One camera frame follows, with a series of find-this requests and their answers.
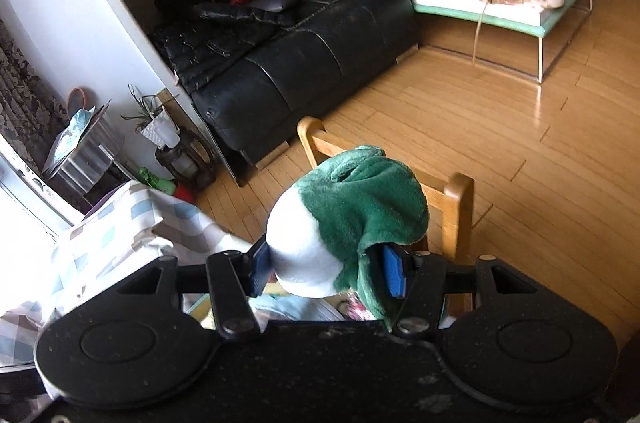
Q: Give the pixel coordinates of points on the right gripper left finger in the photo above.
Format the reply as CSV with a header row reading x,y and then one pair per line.
x,y
257,268

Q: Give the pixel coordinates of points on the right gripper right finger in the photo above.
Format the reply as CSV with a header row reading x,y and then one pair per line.
x,y
398,270

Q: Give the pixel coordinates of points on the light blue face mask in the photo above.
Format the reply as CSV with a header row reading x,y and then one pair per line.
x,y
293,308

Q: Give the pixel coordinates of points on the wooden chair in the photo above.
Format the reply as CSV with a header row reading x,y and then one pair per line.
x,y
453,198

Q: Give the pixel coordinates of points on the gold metal tin tray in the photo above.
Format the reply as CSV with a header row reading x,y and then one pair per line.
x,y
199,307

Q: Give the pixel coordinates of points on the dark wooden plant stand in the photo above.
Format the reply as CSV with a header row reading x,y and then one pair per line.
x,y
186,156

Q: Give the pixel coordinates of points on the checkered cloth cover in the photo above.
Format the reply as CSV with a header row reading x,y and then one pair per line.
x,y
137,224

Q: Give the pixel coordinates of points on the potted plant white pot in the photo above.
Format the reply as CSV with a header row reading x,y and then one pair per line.
x,y
153,120

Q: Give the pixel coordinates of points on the silver round side table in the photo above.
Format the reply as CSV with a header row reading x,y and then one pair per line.
x,y
85,150

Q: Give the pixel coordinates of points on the black leather sofa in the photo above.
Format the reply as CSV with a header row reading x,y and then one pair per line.
x,y
253,71

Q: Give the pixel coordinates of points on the glass coffee table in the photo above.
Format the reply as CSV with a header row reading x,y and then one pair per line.
x,y
535,18

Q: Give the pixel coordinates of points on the patterned curtain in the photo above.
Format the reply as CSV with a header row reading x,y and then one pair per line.
x,y
31,114

